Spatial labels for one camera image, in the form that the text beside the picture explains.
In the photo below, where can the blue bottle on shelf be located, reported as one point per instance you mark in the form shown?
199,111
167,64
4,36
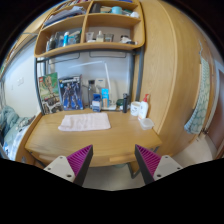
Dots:
65,40

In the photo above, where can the white pump lotion bottle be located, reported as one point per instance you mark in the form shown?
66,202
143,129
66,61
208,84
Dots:
143,108

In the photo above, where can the clear plastic container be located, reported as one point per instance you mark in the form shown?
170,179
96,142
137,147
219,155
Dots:
146,124

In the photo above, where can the green toy box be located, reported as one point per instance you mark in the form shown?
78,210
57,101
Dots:
49,93

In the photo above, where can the small blue box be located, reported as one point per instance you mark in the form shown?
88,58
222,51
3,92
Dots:
96,102

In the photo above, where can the wooden wall shelf unit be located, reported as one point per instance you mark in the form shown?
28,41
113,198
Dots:
91,26

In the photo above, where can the wooden desk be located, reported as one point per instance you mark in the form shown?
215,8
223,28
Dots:
110,147

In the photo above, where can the teal bowl on shelf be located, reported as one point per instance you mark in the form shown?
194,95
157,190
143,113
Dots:
116,10

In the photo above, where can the black bottle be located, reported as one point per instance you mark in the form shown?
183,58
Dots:
125,102

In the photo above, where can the blue robot model box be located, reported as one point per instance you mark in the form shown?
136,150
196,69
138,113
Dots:
71,92

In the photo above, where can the clear glass bottle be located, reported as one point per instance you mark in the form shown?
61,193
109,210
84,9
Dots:
91,91

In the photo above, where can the tall wooden wardrobe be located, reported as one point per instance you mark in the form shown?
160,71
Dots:
174,49

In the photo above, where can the teal bed blanket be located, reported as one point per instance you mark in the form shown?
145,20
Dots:
12,129

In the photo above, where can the green patterned hanging towel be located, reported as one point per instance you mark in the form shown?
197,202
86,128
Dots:
195,123

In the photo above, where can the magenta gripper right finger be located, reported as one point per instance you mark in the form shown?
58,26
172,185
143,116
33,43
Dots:
154,167

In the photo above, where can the white mug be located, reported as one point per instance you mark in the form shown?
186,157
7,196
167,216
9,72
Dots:
134,109

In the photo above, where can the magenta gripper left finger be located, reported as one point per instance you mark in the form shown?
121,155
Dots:
73,167

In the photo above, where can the pale pink towel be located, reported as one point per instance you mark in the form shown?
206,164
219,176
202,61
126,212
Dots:
85,122

